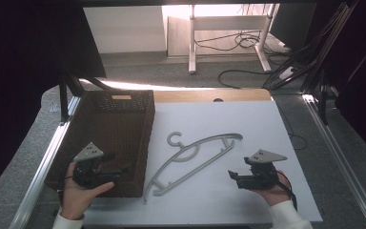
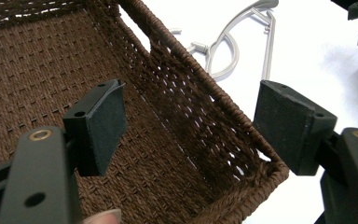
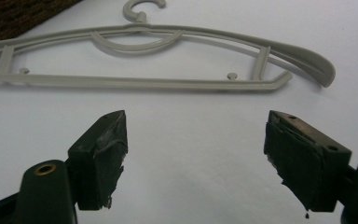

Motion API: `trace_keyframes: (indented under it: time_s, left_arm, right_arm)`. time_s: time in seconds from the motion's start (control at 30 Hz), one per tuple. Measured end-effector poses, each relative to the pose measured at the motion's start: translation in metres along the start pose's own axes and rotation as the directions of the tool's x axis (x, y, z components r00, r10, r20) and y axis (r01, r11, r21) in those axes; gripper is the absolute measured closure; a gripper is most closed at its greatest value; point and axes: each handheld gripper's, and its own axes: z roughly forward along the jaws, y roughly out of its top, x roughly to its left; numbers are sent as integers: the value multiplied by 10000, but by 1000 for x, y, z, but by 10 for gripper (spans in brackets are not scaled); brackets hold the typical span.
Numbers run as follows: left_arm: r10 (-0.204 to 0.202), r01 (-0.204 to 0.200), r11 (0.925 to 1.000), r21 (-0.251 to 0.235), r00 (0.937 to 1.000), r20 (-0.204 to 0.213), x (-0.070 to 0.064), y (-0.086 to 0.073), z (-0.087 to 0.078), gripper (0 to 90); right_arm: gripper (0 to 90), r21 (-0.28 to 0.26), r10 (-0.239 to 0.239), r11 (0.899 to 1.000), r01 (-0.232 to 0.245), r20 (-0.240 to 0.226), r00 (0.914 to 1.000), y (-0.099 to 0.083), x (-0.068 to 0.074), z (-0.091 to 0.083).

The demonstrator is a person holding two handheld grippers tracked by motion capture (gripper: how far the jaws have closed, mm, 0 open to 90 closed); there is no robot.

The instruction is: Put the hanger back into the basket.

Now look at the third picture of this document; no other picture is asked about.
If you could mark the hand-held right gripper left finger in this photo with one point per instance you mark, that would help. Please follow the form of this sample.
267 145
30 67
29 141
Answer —
96 168

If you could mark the grey plastic clothes hanger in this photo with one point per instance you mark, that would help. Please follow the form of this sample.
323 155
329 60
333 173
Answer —
143 84

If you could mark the dark brown woven cloth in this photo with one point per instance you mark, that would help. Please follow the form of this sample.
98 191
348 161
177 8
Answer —
15 15

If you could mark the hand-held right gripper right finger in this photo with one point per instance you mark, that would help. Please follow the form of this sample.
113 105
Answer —
304 165

